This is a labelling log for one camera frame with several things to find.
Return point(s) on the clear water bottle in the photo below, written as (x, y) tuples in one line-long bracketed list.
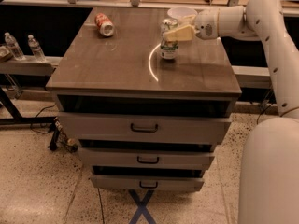
[(14, 47), (36, 49)]

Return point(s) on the right clear water bottle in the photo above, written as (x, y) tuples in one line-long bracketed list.
[(36, 49)]

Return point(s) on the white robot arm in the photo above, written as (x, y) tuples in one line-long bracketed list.
[(269, 169)]

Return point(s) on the black table leg frame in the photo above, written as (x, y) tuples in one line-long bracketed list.
[(16, 117)]

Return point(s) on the grey side shelf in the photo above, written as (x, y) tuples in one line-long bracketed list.
[(30, 66)]

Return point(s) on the small object on floor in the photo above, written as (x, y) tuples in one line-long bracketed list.
[(60, 138)]

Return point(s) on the top grey drawer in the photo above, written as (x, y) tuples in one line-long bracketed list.
[(148, 129)]

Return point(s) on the red soda can lying down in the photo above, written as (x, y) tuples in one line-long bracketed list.
[(104, 25)]

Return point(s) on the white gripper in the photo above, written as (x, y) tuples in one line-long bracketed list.
[(206, 24)]

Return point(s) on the bottom grey drawer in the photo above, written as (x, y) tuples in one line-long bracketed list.
[(147, 182)]

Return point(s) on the middle grey drawer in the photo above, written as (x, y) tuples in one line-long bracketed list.
[(136, 158)]

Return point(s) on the grey drawer cabinet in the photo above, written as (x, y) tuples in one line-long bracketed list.
[(125, 75)]

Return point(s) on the left clear water bottle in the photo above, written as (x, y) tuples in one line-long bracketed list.
[(14, 47)]

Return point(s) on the grey drawer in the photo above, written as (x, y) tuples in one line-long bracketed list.
[(148, 129), (136, 158), (147, 182)]

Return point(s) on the white ceramic bowl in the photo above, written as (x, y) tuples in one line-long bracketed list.
[(179, 12)]

